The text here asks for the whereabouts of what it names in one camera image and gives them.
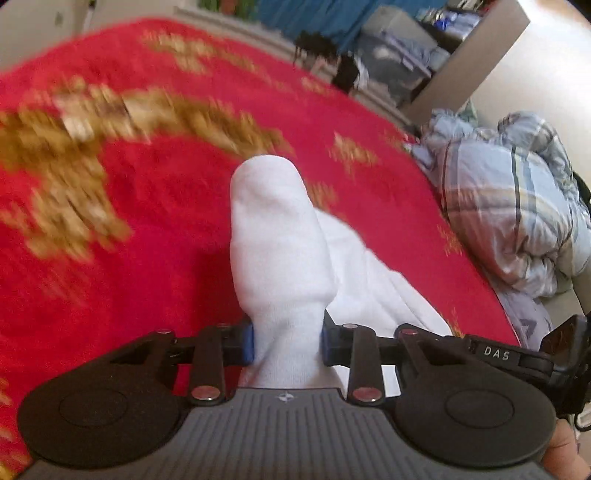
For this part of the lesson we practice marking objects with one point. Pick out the black tangled item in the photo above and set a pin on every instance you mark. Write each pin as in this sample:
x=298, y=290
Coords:
x=332, y=60

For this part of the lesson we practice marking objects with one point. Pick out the green plant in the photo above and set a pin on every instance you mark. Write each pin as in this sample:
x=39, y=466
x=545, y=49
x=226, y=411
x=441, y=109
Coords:
x=228, y=4

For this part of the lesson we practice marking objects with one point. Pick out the grey printed cloth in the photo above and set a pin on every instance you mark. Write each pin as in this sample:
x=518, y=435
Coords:
x=526, y=318

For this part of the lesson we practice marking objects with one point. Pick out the red blanket with gold pattern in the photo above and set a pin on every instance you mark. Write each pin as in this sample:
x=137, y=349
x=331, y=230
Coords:
x=152, y=258

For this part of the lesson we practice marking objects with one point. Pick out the pile of blue clothes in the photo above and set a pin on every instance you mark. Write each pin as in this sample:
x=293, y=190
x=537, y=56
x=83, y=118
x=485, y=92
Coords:
x=401, y=50

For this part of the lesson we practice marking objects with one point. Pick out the wooden wardrobe with clothes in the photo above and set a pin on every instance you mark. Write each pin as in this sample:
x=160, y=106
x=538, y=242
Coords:
x=471, y=60

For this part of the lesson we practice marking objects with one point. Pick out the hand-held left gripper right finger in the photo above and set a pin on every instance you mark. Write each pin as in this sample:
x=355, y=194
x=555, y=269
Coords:
x=325, y=344

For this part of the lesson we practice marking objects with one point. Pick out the plaid light blue duvet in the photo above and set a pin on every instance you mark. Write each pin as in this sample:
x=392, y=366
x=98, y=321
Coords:
x=503, y=198

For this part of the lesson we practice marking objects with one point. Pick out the blue curtain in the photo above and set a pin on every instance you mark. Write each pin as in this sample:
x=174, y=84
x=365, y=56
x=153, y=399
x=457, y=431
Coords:
x=341, y=18

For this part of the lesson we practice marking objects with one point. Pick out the white sock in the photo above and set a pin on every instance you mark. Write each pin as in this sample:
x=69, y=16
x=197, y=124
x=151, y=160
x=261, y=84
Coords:
x=277, y=249
x=374, y=295

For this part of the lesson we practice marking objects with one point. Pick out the person's right hand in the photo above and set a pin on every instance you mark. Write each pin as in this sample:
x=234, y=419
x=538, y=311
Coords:
x=562, y=445

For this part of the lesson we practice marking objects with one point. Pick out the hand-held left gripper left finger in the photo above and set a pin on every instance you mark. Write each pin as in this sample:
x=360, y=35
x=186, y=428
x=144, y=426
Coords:
x=249, y=342

